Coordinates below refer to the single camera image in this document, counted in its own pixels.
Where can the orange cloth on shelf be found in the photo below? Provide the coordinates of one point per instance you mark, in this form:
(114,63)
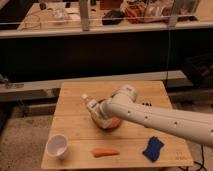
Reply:
(135,13)

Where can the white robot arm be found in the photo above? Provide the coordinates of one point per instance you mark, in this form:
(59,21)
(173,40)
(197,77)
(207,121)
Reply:
(193,126)

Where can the grey metal post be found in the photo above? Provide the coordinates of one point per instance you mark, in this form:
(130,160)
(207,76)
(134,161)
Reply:
(84,15)
(174,13)

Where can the grey metal post right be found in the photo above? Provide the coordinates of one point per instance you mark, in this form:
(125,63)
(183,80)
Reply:
(174,13)

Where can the black striped remote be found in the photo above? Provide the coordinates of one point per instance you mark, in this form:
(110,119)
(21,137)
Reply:
(147,104)

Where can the orange carrot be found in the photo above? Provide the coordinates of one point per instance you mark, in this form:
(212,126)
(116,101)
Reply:
(100,152)

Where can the clear plastic bottle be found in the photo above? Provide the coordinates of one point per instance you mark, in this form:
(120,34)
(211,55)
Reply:
(88,100)

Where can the orange bowl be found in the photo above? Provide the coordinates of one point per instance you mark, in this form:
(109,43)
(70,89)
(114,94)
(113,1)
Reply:
(112,123)

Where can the black bag on shelf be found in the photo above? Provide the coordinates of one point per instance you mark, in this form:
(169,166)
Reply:
(112,17)

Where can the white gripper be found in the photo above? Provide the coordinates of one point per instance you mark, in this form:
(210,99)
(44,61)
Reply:
(96,113)

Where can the white paper cup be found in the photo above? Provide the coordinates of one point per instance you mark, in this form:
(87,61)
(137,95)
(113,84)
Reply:
(57,146)

